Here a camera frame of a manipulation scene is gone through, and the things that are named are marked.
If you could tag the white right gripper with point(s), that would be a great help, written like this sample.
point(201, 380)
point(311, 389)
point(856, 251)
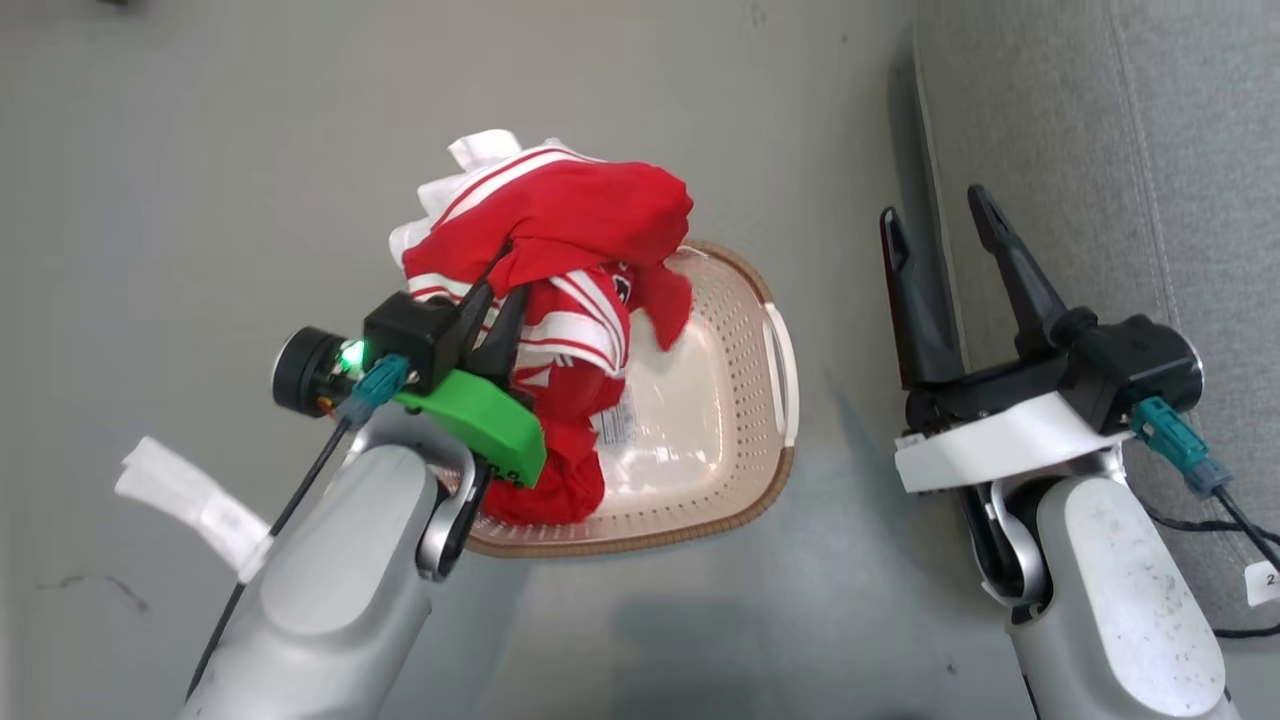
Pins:
point(1000, 440)

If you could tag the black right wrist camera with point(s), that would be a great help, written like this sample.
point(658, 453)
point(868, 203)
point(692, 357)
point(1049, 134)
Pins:
point(1140, 365)

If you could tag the cream perforated laundry basket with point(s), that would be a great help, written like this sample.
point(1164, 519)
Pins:
point(700, 420)

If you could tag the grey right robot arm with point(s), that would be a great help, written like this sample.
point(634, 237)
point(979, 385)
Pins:
point(1110, 600)

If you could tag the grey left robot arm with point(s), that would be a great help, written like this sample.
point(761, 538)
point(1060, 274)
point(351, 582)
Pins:
point(330, 600)

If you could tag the grey fabric sofa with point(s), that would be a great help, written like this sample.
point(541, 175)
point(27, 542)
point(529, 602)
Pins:
point(1100, 100)

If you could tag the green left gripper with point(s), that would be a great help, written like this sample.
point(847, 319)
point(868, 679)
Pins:
point(490, 425)

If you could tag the red white striped garment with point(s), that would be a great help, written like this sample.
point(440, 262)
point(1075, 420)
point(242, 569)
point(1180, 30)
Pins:
point(580, 210)

